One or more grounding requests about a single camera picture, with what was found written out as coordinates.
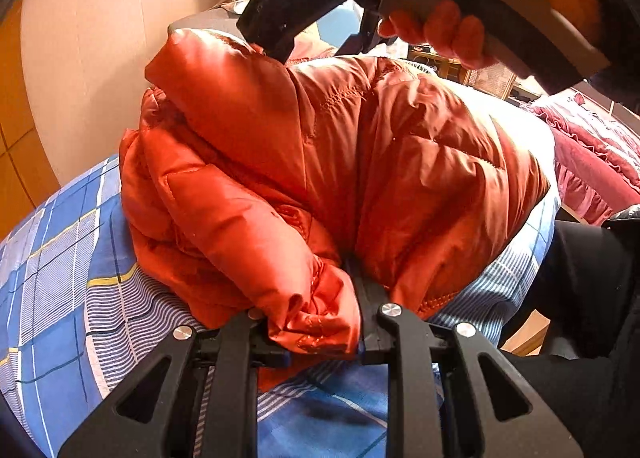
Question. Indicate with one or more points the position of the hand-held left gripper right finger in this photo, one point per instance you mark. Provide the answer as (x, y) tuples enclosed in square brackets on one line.
[(374, 323)]

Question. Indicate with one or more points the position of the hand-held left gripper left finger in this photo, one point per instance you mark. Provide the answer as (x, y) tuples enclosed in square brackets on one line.
[(240, 343)]

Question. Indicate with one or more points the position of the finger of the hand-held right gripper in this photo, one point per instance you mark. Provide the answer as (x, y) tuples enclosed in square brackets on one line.
[(372, 31), (280, 23)]

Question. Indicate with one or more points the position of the orange puffer jacket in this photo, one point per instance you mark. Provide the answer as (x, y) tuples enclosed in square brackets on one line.
[(310, 163)]

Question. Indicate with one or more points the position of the person's right hand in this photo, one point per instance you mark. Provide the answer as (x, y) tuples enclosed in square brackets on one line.
[(450, 33)]

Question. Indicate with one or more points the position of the cluttered wooden desk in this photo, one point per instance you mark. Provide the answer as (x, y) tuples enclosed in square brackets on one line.
[(432, 63)]

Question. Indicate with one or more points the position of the grey yellow blue headboard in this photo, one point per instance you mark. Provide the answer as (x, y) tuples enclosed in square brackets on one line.
[(205, 21)]

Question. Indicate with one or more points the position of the wicker chair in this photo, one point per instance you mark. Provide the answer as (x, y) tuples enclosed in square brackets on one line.
[(492, 78)]

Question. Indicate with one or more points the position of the bed with blue plaid sheet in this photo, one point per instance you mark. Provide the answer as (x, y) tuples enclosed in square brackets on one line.
[(75, 313)]

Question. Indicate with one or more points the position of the red ruffled bedding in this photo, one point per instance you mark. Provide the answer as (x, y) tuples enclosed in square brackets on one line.
[(595, 153)]

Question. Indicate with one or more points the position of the person's dark clothing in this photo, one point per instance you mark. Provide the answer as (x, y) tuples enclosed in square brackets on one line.
[(585, 298)]

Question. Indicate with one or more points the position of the wooden wardrobe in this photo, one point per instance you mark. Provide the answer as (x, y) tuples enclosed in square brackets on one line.
[(17, 138)]

